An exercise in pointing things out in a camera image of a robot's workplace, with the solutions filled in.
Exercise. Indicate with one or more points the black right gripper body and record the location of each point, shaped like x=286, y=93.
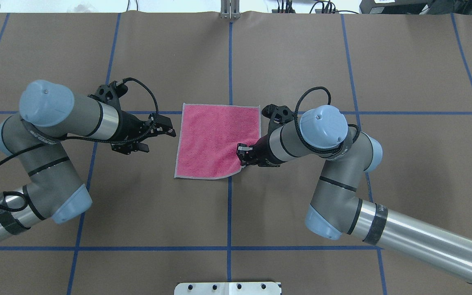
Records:
x=260, y=152

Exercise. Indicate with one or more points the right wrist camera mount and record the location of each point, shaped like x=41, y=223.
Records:
x=278, y=114

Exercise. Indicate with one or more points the pink towel with grey back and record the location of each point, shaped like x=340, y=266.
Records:
x=209, y=136

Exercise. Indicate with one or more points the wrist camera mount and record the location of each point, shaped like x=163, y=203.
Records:
x=110, y=94
x=278, y=114

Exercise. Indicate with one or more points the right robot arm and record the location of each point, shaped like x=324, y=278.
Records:
x=335, y=209

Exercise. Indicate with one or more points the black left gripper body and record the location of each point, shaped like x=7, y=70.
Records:
x=129, y=126

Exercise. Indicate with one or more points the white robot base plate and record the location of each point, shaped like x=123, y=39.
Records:
x=229, y=288

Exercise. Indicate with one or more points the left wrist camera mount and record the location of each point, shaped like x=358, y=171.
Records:
x=110, y=94

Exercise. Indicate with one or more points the aluminium frame post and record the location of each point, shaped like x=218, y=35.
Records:
x=230, y=9

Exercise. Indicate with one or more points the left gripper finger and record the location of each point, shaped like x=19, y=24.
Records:
x=161, y=125
x=141, y=147

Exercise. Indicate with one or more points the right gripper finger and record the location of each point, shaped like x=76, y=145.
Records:
x=244, y=162
x=243, y=149

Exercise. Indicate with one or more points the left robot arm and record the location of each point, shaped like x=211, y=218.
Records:
x=48, y=115

